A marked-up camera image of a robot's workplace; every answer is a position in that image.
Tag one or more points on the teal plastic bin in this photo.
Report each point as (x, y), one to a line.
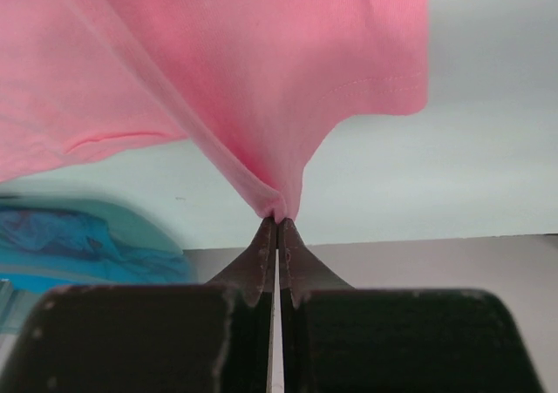
(124, 224)

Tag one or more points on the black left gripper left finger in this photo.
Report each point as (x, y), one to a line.
(211, 337)

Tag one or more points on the blue crumpled t shirt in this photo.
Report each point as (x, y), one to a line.
(43, 248)

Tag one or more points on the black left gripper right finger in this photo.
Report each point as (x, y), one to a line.
(337, 338)

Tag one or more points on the pink t shirt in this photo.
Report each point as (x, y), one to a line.
(255, 84)

